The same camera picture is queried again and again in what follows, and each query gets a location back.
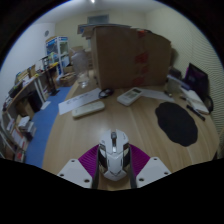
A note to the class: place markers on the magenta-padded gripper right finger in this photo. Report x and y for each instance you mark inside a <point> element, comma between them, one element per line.
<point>151,171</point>

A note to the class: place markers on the black marker pen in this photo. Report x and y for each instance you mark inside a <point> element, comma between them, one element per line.
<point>196,112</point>

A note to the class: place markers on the grey door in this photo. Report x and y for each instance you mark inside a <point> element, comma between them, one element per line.
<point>98,19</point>

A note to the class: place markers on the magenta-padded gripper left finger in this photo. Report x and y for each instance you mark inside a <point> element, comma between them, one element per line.
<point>75,173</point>

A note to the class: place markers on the wooden side desk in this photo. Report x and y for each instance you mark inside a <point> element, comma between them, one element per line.
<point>28,86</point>

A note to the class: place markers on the ceiling tube light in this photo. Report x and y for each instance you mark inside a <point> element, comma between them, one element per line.
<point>92,1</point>

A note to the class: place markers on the round wall clock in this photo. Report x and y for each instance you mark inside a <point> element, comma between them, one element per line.
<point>46,33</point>

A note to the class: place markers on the clear plastic container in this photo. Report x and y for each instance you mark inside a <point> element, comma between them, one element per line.
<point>173,86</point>

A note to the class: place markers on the black scalloped mouse pad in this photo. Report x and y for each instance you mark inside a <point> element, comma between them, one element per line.
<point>176,124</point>

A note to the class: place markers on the large cardboard box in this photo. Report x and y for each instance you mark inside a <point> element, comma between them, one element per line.
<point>126,58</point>

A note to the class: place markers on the plain white paper sheet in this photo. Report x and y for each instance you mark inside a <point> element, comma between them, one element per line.
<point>158,95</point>

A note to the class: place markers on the black office chair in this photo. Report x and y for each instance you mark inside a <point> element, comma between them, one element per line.
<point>198,80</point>

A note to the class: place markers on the white printed paper sheet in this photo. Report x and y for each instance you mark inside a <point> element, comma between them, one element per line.
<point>76,101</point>

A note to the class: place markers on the blue and white display cabinet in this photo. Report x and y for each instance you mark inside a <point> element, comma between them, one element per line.
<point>56,53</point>

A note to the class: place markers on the white computer mouse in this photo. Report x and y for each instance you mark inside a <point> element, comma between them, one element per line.
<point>114,156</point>

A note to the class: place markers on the slim white remote control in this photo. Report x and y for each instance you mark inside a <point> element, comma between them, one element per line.
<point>88,109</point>

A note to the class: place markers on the open white notebook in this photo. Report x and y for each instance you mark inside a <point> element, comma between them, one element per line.
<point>196,101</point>

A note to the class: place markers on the shelf unit with books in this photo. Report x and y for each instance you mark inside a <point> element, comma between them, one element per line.
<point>15,136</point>

